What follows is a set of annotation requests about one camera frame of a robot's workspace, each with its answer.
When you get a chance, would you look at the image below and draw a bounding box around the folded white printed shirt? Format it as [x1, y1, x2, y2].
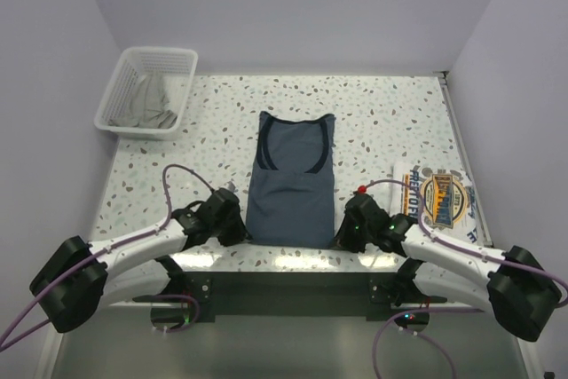
[390, 162, 480, 245]

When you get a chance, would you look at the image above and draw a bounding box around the blue tank top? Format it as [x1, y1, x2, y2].
[245, 111, 335, 249]

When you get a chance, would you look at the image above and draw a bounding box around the white plastic laundry basket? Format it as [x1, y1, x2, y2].
[94, 46, 198, 140]

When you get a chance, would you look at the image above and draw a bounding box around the grey garment in basket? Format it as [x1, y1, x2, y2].
[109, 73, 178, 129]

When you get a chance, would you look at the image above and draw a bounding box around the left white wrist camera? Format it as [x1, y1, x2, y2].
[225, 181, 237, 193]

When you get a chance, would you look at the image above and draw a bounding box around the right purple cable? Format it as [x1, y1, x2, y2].
[357, 178, 568, 379]

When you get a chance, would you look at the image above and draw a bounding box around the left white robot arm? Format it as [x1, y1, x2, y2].
[29, 188, 248, 333]

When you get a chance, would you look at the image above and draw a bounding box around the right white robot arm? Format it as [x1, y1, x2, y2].
[334, 193, 561, 342]

